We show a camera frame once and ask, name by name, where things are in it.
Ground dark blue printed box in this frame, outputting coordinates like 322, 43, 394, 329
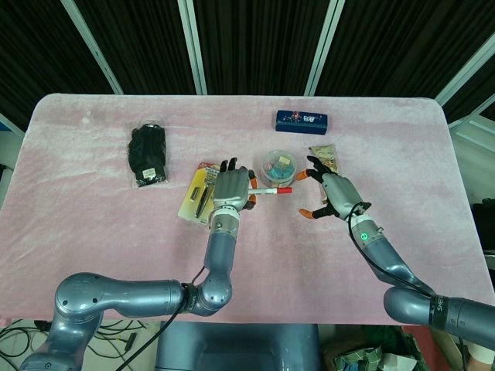
275, 110, 329, 136

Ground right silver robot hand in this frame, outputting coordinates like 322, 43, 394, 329
295, 155, 372, 222

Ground cardboard and bag clutter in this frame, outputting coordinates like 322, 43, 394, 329
323, 334, 469, 371

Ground clear jar of binder clips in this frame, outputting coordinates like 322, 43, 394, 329
259, 149, 299, 186

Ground brown snack bar wrapper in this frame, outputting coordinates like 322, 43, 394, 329
308, 143, 343, 173

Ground white partition frame post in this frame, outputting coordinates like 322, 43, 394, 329
305, 0, 347, 96
61, 0, 125, 96
432, 22, 495, 115
177, 0, 208, 96

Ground yellow razor blister pack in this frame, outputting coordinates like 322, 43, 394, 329
177, 161, 221, 231

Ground blue-grey robot torso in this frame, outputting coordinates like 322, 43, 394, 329
156, 322, 322, 371

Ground tangled floor cables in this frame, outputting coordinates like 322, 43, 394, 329
34, 319, 158, 366

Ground black gloves in bag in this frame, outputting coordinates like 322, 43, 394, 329
127, 122, 170, 189

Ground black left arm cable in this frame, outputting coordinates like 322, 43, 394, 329
115, 264, 208, 371

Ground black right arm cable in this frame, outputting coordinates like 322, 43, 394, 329
346, 203, 436, 298

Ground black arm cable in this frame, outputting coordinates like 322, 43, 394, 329
115, 264, 208, 371
346, 203, 436, 298

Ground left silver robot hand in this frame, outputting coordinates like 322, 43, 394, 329
210, 156, 258, 213

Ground pink fleece tablecloth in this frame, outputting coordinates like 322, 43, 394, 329
0, 92, 495, 322

